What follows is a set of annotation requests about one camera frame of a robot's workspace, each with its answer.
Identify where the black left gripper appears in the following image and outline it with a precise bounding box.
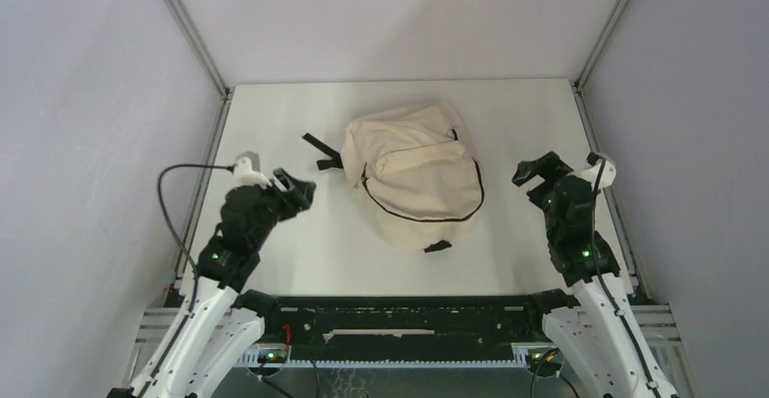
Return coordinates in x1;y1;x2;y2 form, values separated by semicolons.
251;168;316;247

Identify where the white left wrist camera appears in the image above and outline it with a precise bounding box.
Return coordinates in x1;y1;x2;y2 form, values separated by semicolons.
232;151;270;189

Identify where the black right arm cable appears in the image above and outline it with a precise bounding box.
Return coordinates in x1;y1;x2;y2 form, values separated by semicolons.
531;153;662;398

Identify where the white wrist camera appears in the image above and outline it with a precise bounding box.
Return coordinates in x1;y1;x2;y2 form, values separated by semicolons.
574;152;617;191
232;151;270;189

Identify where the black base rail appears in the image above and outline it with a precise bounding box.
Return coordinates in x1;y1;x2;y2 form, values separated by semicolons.
224;289;579;364

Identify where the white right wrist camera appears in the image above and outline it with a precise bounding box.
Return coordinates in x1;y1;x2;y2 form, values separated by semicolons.
574;152;617;191

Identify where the aluminium frame right post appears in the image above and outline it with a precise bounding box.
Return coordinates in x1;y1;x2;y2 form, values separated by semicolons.
574;0;632;93

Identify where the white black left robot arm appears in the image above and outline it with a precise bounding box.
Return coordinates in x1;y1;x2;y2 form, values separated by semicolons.
108;167;316;397

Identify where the aluminium frame left post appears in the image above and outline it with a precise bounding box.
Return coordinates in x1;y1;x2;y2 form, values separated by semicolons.
141;0;232;102

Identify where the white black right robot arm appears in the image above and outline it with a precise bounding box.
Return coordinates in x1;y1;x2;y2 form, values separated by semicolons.
511;151;678;397

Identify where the aluminium frame post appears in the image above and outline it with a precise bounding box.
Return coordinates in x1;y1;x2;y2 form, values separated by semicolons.
141;0;232;102
574;0;632;93

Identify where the cream canvas student bag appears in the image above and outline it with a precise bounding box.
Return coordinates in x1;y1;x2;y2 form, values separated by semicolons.
302;102;486;253

